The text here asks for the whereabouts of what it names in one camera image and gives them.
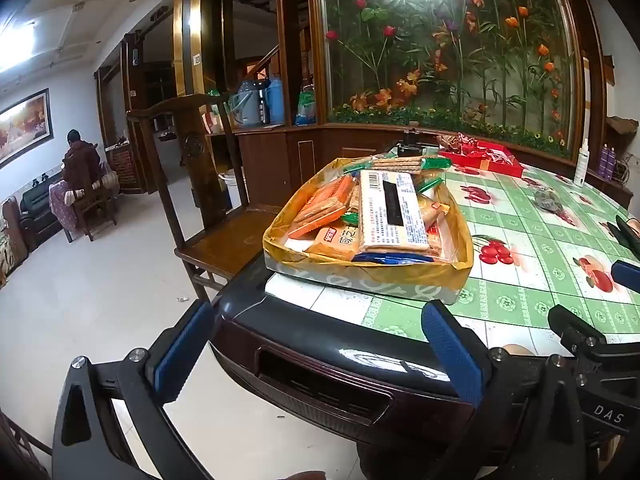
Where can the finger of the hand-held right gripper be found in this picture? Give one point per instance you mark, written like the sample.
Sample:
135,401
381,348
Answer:
627,275
625,235

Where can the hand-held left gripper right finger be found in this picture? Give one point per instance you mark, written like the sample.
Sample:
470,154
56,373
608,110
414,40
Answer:
450,355

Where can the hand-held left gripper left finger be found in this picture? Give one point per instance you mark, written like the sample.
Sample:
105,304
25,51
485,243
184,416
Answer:
182,355

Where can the yellow-lined cardboard box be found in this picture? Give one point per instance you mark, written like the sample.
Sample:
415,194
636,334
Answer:
325,272

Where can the pile of cracker packets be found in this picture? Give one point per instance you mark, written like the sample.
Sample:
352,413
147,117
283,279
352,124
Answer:
395,210

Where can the purple bottle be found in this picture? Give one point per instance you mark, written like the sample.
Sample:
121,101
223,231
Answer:
604,162
614,164

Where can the white spray bottle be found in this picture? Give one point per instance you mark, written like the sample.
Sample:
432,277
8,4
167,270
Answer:
581,165

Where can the small tan ridged object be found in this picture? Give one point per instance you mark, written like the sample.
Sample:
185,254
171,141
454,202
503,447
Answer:
547,199

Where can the green fruit-print tablecloth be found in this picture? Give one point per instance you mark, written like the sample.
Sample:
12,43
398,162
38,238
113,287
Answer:
530,260

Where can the brown wooden ornament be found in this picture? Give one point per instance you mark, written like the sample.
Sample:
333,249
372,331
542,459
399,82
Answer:
622,127

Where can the wooden armchair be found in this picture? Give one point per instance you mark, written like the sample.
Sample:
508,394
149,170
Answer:
225,245

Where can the red candy box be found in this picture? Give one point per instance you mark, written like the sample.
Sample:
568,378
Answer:
500,166

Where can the wooden dining chair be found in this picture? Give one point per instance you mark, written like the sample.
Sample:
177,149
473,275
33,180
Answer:
95,205

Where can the white bucket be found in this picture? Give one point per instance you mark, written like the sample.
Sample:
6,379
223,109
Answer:
229,185

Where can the pile of red-wrapped candies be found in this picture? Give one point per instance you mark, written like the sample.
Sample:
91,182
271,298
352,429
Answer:
465,147

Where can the dark wooden chair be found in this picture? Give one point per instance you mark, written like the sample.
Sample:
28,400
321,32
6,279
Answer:
17,447

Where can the floral-cloth table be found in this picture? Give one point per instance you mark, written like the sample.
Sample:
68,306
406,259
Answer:
62,205

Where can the brown armchair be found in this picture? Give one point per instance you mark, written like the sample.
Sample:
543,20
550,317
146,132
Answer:
12,240

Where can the black sofa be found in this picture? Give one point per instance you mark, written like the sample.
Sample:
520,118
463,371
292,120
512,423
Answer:
35,210

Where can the wooden divider cabinet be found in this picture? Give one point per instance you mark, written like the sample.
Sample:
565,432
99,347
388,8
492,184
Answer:
280,155

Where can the wooden door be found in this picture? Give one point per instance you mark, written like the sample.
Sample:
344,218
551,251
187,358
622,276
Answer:
132,135

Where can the small cardboard box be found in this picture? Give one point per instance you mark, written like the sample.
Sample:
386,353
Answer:
220,122

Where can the flower-painted glass panel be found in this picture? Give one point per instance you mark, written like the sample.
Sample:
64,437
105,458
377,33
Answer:
450,75

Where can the grey-blue thermos jug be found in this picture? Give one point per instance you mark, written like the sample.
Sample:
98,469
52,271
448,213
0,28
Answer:
246,105

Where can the dark thermos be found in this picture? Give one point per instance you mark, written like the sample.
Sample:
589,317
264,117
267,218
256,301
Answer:
261,105

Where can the green-white bag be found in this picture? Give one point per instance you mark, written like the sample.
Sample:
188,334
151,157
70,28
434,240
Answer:
215,94

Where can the blue thermos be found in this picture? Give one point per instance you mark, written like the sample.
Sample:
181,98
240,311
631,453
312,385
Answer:
275,100

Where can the gold-trimmed pillar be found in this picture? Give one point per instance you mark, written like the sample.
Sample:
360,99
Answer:
187,35

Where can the ceiling light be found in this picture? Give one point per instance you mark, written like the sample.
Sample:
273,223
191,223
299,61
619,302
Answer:
12,50

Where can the framed wall painting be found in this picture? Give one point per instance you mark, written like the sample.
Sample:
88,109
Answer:
22,127

